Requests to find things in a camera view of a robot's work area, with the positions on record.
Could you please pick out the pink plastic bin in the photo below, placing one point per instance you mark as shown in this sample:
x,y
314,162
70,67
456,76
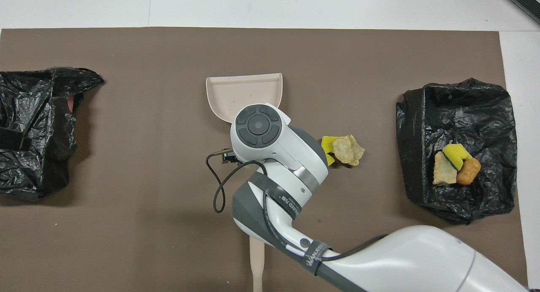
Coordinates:
x,y
71,104

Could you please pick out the yellow sponge piece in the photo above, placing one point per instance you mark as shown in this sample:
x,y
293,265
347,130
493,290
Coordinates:
x,y
330,159
453,152
327,143

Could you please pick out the beige paper wad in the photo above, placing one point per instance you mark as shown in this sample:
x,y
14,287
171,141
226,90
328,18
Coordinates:
x,y
443,171
346,150

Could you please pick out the brown table mat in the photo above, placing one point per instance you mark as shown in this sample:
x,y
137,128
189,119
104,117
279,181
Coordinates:
x,y
126,51

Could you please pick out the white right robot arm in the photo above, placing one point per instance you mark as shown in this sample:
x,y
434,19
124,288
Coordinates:
x,y
422,258

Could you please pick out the beige hand brush black bristles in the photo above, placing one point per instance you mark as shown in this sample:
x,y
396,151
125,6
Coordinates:
x,y
256,262

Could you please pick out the beige plastic dustpan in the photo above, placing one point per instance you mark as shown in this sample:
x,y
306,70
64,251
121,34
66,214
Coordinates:
x,y
236,93

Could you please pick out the brown cork chunk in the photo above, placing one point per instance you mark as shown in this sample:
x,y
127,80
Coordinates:
x,y
468,173

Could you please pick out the black plastic trash bag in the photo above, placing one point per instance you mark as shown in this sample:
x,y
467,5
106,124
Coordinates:
x,y
29,98
422,123

